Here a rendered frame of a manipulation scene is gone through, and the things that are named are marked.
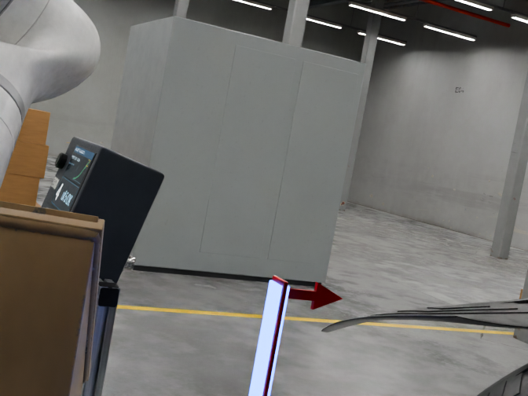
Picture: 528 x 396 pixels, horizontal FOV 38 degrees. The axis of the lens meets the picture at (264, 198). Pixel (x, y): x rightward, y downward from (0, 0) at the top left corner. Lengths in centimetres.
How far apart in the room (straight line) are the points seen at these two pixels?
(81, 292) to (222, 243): 641
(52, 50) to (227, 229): 619
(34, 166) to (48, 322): 800
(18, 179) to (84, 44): 771
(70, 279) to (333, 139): 683
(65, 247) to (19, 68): 27
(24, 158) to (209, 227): 254
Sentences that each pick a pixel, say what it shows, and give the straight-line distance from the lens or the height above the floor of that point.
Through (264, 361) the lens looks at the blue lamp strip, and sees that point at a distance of 65.
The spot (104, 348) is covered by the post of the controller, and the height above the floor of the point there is 96.
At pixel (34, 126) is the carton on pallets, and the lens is 861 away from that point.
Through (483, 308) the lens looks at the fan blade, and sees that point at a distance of 78.
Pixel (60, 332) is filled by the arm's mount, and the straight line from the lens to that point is 66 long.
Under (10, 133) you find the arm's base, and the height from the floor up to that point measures 127.
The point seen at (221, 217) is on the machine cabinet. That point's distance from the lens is 700.
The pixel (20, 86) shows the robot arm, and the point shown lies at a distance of 85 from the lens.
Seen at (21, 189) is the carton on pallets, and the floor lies 35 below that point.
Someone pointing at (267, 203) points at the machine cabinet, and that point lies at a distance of 717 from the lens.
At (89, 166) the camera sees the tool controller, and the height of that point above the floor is 122.
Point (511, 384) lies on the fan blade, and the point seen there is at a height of 107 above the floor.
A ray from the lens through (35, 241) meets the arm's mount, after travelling 65.
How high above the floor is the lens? 130
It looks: 4 degrees down
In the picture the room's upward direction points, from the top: 10 degrees clockwise
